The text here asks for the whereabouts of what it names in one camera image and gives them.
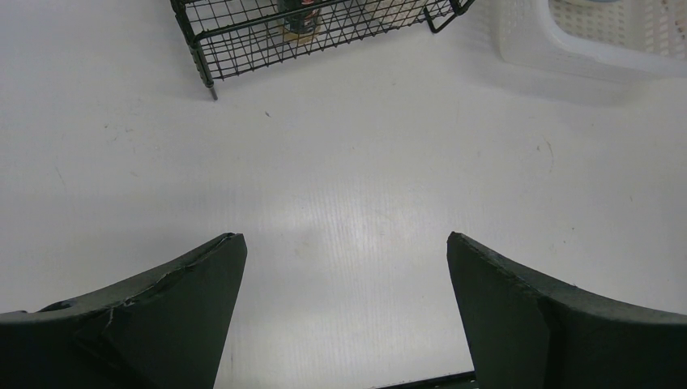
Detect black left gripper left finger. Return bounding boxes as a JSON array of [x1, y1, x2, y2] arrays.
[[1, 233, 247, 388]]

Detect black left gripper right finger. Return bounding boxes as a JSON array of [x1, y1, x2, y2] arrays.
[[446, 233, 686, 388]]

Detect small dark taped spice jar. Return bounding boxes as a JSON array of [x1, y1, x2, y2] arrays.
[[278, 0, 321, 45]]

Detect white plastic perforated basket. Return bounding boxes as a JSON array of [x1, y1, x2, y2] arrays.
[[491, 1, 686, 83]]

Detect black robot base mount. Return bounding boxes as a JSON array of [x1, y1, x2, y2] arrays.
[[378, 371, 479, 389]]

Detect black wire basket rack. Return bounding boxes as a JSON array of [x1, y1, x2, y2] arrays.
[[170, 0, 473, 100]]

